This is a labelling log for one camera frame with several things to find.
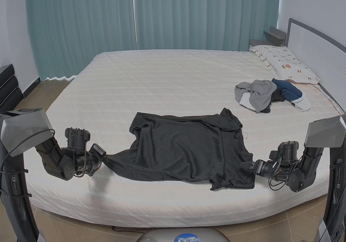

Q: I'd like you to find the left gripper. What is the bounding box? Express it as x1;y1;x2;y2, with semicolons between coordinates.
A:
82;143;106;174

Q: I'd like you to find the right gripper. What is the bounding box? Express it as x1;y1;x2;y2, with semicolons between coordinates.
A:
253;159;279;180

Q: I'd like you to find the black T-shirt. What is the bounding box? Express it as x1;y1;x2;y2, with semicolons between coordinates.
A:
101;107;256;191

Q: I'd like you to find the pile of clothes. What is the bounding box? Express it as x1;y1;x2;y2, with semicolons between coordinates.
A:
234;78;311;114

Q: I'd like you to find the bed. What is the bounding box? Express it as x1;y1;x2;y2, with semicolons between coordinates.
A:
26;18;346;229

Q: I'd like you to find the white printed pillow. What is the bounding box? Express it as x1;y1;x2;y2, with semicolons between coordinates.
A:
249;45;321;84

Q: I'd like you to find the dark grey chest of drawers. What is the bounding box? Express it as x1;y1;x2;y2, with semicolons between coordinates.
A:
0;64;23;114

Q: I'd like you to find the grey bedside table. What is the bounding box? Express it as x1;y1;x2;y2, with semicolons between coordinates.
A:
249;26;286;48

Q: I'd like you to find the blue-green curtain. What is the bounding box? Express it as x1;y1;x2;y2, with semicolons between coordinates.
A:
26;0;136;80
134;0;280;52

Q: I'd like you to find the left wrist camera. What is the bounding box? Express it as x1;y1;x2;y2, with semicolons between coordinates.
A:
65;127;91;155

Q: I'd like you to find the black cable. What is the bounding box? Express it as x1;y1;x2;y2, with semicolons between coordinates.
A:
1;129;55;167
111;225;142;234

